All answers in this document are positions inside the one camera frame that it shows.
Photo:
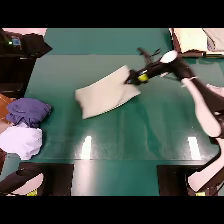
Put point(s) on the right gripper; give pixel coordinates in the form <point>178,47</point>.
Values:
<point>136,76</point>

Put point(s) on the cream garment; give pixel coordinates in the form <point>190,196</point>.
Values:
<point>105,93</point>

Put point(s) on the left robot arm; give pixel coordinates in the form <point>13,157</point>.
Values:
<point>20,176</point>

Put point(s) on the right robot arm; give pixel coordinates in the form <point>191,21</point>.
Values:
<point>206,113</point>

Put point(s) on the pale pink garment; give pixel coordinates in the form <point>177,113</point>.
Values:
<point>217,89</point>

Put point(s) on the purple garment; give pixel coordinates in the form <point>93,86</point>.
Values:
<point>28,111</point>

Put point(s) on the white garment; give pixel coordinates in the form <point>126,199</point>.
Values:
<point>21,141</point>

